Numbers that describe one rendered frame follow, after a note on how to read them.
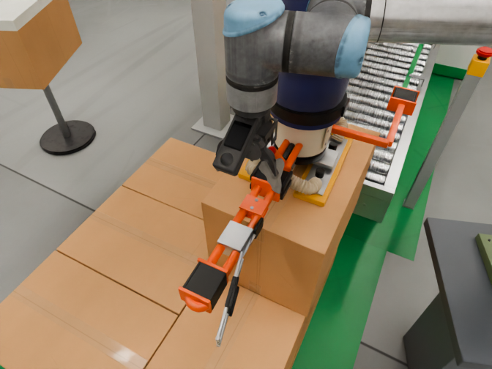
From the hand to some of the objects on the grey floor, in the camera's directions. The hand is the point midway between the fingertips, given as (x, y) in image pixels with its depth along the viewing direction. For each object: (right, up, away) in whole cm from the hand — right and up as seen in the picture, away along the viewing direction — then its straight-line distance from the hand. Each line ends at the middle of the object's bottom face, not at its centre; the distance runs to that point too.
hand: (245, 184), depth 79 cm
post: (+105, -13, +155) cm, 188 cm away
